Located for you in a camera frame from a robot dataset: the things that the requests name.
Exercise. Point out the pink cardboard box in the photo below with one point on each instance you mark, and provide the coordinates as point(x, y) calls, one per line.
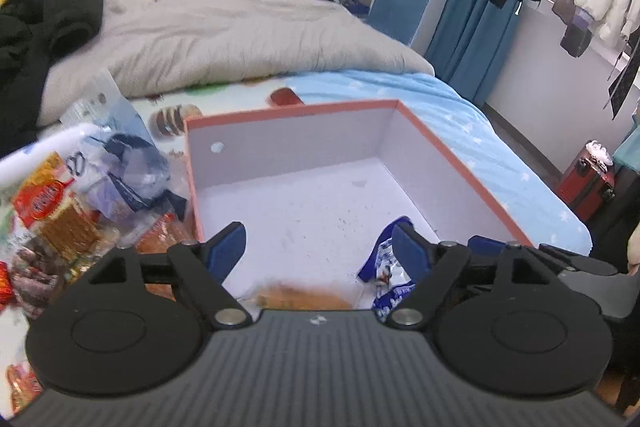
point(300, 207)

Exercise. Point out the brown pastry clear packet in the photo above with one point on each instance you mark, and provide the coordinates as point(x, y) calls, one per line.
point(305, 298)

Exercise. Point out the small red snack packet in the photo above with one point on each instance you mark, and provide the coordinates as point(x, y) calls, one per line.
point(5, 287)

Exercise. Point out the blue curtain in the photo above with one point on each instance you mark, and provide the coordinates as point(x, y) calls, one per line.
point(470, 37)

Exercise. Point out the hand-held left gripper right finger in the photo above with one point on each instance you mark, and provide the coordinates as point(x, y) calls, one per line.
point(407, 247)

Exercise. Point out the clear plastic bag blue print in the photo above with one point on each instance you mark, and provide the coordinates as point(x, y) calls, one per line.
point(125, 172)

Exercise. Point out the black jacket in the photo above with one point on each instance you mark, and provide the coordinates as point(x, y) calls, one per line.
point(30, 47)

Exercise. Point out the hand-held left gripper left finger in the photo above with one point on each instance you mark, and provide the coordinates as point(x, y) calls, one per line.
point(227, 249)

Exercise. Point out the blue white snack packet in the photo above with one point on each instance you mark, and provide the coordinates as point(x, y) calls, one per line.
point(385, 262)

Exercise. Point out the grey duvet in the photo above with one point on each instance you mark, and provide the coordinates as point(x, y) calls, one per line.
point(225, 42)

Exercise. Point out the black patterned scarf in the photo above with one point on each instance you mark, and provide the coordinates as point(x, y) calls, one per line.
point(622, 82)

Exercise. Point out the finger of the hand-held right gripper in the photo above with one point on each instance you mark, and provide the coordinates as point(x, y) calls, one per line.
point(487, 243)
point(580, 259)

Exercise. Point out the red orange snack packet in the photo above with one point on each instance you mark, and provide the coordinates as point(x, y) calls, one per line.
point(22, 387)

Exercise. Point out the dark red snack packet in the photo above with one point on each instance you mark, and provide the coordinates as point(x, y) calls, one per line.
point(35, 277)

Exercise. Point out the red suitcase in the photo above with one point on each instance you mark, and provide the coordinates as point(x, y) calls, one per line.
point(585, 187)

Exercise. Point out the white long carton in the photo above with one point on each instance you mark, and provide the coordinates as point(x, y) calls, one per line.
point(45, 152)

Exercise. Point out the food print bed sheet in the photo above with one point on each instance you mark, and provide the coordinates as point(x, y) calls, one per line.
point(215, 94)

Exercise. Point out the teal cloth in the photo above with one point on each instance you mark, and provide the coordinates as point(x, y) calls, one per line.
point(627, 149)

